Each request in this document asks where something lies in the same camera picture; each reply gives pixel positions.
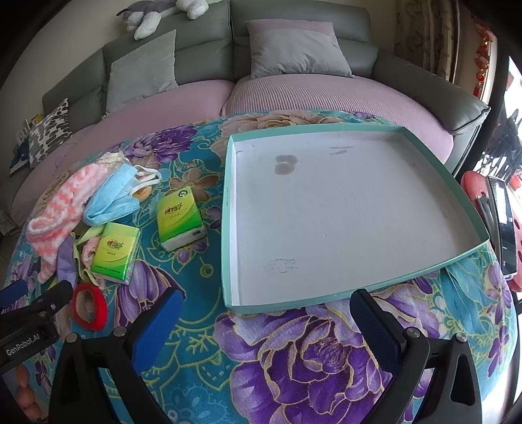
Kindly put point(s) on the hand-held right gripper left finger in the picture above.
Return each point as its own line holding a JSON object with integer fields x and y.
{"x": 159, "y": 326}

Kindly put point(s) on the cream lace cloth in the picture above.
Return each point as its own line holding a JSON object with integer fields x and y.
{"x": 112, "y": 160}

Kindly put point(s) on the green tissue pack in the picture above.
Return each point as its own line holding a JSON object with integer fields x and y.
{"x": 179, "y": 220}
{"x": 115, "y": 252}

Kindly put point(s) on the red hanging decoration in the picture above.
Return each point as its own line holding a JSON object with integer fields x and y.
{"x": 483, "y": 57}

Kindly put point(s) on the person's left hand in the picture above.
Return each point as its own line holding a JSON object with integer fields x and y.
{"x": 28, "y": 391}

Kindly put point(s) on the grey white plush dog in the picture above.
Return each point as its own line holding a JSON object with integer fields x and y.
{"x": 151, "y": 16}

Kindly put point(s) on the plain grey cushion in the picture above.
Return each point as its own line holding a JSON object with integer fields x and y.
{"x": 140, "y": 71}

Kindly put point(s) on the black smartphone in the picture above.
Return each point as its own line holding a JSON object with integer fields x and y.
{"x": 503, "y": 228}

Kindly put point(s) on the dark blue object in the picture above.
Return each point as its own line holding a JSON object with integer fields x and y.
{"x": 19, "y": 157}

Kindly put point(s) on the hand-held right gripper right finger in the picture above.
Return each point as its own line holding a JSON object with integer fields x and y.
{"x": 375, "y": 326}

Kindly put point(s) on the pink white striped fluffy cloth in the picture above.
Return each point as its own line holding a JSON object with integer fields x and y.
{"x": 61, "y": 216}

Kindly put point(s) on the patterned beige curtain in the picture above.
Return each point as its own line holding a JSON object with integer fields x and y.
{"x": 432, "y": 36}

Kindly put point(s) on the purple sofa seat cover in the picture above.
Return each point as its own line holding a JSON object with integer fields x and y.
{"x": 310, "y": 96}

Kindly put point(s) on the black metal rack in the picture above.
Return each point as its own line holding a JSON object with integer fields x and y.
{"x": 509, "y": 142}

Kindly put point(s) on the black white patterned cushion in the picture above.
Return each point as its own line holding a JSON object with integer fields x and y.
{"x": 49, "y": 132}

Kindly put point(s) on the grey and purple cushion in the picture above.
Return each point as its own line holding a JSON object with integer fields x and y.
{"x": 295, "y": 49}

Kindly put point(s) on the floral blanket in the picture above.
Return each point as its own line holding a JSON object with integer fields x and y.
{"x": 265, "y": 358}

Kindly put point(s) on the pink floral cloth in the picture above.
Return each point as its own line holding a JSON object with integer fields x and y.
{"x": 87, "y": 250}

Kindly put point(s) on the red tape roll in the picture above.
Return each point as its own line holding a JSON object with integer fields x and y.
{"x": 98, "y": 308}

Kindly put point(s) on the grey sofa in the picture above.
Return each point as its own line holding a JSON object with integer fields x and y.
{"x": 204, "y": 45}

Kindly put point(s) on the teal shallow cardboard box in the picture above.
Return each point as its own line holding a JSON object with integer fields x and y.
{"x": 346, "y": 212}

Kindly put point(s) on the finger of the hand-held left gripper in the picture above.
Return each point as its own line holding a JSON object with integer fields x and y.
{"x": 12, "y": 294}
{"x": 51, "y": 297}

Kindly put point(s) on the blue face mask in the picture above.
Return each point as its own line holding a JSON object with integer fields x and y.
{"x": 110, "y": 191}

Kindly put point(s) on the red plastic stool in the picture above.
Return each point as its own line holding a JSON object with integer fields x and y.
{"x": 472, "y": 185}

